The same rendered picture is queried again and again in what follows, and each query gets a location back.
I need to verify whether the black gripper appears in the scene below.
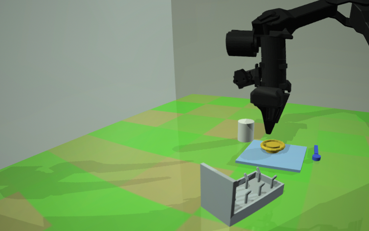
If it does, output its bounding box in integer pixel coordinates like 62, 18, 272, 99
250, 58, 291, 134

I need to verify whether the white cylinder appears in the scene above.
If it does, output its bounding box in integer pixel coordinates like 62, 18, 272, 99
238, 119, 254, 142

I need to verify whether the grey dish rack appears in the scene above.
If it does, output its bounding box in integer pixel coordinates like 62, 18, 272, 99
200, 162, 284, 227

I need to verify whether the light blue flat slab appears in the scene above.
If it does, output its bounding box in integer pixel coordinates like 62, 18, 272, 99
235, 140, 307, 173

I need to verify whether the yellow plate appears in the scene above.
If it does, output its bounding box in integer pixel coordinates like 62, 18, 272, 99
261, 139, 285, 153

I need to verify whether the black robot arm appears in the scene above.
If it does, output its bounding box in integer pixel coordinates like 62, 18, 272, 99
225, 0, 369, 89

